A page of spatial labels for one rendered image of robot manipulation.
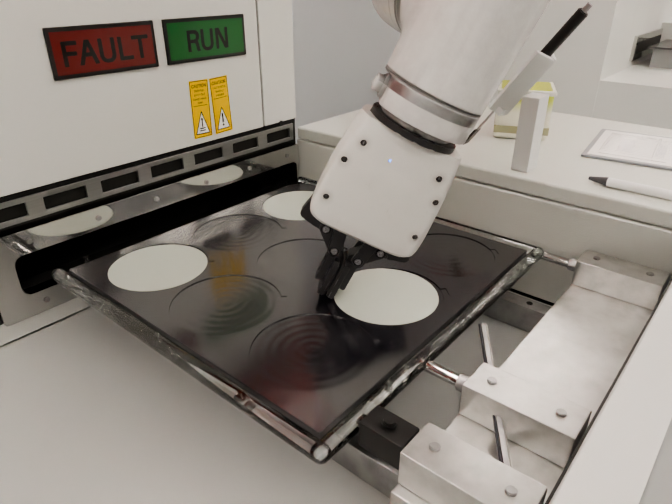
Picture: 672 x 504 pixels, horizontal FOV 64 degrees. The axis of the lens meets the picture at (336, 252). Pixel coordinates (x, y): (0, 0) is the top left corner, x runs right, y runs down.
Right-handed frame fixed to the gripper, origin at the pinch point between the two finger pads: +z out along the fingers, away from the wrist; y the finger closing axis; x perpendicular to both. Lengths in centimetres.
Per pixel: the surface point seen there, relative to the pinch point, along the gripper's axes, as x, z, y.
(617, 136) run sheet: 32.2, -19.9, 31.7
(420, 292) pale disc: 0.5, -1.5, 8.3
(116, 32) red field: 14.7, -7.5, -29.6
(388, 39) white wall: 316, 7, 17
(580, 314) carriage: 0.7, -6.2, 23.1
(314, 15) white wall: 260, 8, -27
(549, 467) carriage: -17.8, -2.8, 15.8
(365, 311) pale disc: -3.2, 0.6, 3.6
